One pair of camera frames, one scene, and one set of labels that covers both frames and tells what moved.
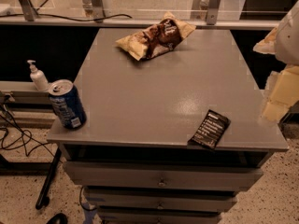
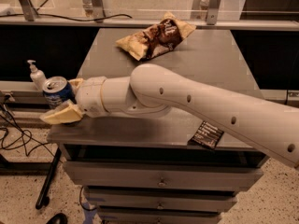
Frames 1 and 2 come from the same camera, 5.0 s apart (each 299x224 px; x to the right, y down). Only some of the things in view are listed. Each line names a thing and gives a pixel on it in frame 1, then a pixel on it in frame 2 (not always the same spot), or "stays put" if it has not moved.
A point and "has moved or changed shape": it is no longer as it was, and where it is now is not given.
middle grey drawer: [163, 200] stays put
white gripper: [289, 37] → [90, 97]
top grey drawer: [163, 176] stays put
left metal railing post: [30, 12] stays put
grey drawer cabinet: [171, 138] stays put
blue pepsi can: [66, 104] has moved or changed shape
